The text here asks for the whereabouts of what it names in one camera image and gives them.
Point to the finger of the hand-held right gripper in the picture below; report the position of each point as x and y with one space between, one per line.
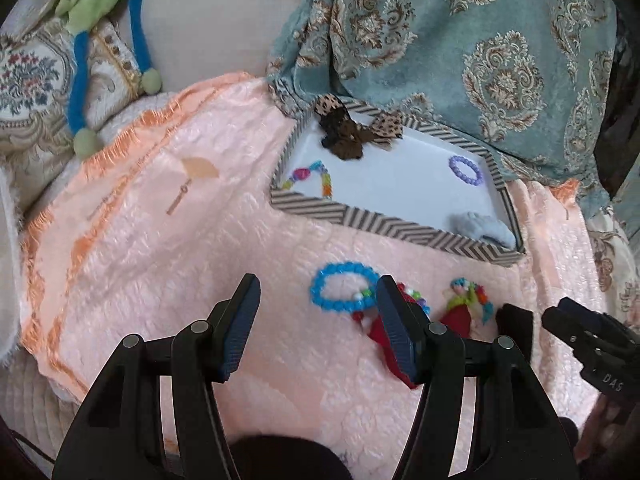
580 325
517 325

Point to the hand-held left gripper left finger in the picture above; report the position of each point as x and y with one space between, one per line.
235 340

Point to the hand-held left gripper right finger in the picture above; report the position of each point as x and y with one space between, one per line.
397 340

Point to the striped rim white tray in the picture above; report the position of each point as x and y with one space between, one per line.
400 195

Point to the peach fringed blanket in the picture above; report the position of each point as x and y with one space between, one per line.
175 260

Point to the light blue scrunchie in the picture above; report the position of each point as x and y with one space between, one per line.
482 227

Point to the brown scrunchie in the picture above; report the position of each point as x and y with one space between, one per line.
347 140

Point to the white quilted mat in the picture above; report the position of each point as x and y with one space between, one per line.
35 410

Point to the polka dot bow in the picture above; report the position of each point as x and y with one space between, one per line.
387 125

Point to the teal damask cloth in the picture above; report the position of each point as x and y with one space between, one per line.
450 45

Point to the green and blue plush toy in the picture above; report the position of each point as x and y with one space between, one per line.
82 85

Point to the floral embroidered cushion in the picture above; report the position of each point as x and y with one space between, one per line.
35 90

